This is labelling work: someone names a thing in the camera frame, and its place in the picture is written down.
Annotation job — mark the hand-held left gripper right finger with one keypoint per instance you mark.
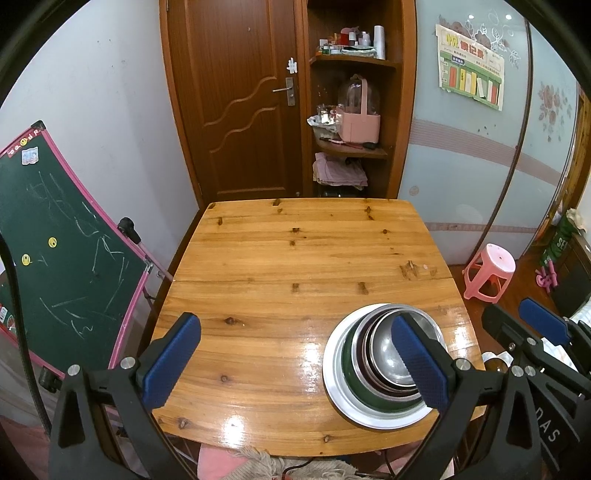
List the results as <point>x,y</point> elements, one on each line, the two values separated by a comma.
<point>420,364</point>

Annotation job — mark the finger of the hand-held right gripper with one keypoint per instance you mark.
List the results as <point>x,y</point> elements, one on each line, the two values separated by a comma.
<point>542,318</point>
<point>501,323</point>

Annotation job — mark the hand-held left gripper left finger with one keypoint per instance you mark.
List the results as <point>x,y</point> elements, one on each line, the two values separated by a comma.
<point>173,360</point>

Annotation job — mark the small steel bowl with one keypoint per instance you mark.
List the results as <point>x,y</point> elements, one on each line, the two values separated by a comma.
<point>390,355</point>

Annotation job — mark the steel bowl with pink outside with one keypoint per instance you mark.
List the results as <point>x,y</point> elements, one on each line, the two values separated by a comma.
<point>367,357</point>

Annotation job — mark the large steel bowl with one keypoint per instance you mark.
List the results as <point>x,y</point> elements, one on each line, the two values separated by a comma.
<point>358,350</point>

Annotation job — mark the large white plate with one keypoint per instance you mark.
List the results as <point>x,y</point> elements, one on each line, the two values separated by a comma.
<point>333,378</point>

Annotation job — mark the pink toy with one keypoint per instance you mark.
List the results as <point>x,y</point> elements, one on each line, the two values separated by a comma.
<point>547,277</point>

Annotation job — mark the pink plastic stool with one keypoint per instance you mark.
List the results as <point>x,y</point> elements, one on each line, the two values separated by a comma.
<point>496,261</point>

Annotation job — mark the green bag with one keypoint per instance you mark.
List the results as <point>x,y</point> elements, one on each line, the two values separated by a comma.
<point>561,240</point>

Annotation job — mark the pink garment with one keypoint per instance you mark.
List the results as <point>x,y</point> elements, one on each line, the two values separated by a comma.
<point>212,466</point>

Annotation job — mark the beige fluffy cloth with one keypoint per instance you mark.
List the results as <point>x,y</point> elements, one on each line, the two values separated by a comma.
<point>268,464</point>

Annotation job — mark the pale blue sliding wardrobe door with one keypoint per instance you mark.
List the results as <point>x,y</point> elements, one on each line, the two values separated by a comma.
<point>549,161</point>
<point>438,161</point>

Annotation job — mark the pink folded cloth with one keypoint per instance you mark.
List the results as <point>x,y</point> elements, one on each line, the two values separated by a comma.
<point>339,170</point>

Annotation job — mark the wooden corner shelf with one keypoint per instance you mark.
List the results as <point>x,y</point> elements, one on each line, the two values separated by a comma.
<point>406,115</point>

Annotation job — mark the pink basket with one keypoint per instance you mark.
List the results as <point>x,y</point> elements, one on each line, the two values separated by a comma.
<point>358,129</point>

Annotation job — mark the shiny foil packets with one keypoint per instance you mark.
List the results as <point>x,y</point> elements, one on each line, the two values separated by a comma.
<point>323,117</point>

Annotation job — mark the brown wooden door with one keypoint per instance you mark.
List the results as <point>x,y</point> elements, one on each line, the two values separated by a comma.
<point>231,92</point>

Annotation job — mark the clear plastic dome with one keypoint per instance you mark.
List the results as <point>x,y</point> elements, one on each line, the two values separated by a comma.
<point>346,94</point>

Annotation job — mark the white roll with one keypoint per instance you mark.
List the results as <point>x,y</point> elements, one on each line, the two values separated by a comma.
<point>379,44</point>

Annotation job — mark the white door hook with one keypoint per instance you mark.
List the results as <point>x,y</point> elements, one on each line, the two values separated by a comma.
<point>292,65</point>

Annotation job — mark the cluster of small bottles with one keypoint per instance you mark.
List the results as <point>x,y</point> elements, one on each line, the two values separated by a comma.
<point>346,37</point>

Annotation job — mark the green chalkboard with pink frame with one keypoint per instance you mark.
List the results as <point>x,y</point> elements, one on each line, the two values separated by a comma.
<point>69,240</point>

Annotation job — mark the wall poster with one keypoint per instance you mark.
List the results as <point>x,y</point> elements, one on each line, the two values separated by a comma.
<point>468,69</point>

